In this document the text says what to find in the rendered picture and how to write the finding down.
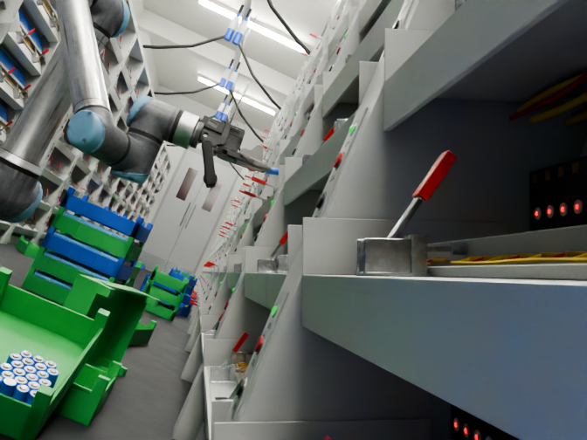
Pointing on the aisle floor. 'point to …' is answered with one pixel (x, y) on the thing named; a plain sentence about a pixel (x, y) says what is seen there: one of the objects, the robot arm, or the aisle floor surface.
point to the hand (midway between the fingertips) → (265, 170)
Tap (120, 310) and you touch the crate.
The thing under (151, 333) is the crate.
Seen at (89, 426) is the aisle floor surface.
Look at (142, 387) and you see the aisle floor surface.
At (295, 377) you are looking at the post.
